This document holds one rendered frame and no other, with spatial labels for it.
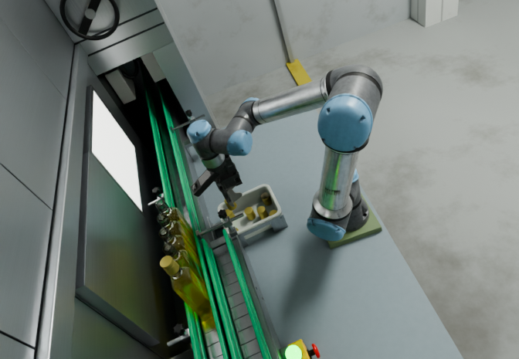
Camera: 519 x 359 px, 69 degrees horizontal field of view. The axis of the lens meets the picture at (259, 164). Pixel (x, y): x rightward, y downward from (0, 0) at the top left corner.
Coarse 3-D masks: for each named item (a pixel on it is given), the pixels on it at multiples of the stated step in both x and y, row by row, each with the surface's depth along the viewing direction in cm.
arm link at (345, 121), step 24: (336, 96) 83; (360, 96) 82; (336, 120) 82; (360, 120) 80; (336, 144) 86; (360, 144) 83; (336, 168) 95; (336, 192) 102; (312, 216) 114; (336, 216) 109; (336, 240) 115
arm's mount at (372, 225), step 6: (372, 216) 134; (366, 222) 132; (372, 222) 132; (378, 222) 131; (360, 228) 132; (366, 228) 131; (372, 228) 130; (378, 228) 130; (348, 234) 131; (354, 234) 130; (360, 234) 130; (366, 234) 130; (342, 240) 130; (348, 240) 131; (330, 246) 131; (336, 246) 131
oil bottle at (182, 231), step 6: (174, 222) 115; (162, 228) 115; (174, 228) 113; (180, 228) 115; (174, 234) 113; (180, 234) 114; (186, 234) 119; (186, 240) 116; (192, 240) 124; (192, 246) 120
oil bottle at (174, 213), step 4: (172, 208) 119; (176, 208) 120; (172, 212) 118; (176, 212) 118; (180, 212) 122; (168, 216) 117; (172, 216) 117; (176, 216) 117; (180, 216) 120; (172, 220) 117; (176, 220) 118; (180, 220) 118; (184, 220) 123; (184, 224) 121; (188, 224) 127; (184, 228) 121; (188, 228) 125; (188, 232) 123; (192, 232) 127; (192, 236) 125
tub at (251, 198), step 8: (264, 184) 149; (248, 192) 149; (256, 192) 150; (264, 192) 151; (272, 192) 145; (240, 200) 150; (248, 200) 151; (256, 200) 152; (272, 200) 147; (224, 208) 150; (240, 208) 152; (256, 208) 151; (272, 208) 149; (280, 208) 139; (256, 216) 148; (272, 216) 137; (232, 224) 149; (240, 224) 148; (248, 224) 147; (256, 224) 137; (240, 232) 137
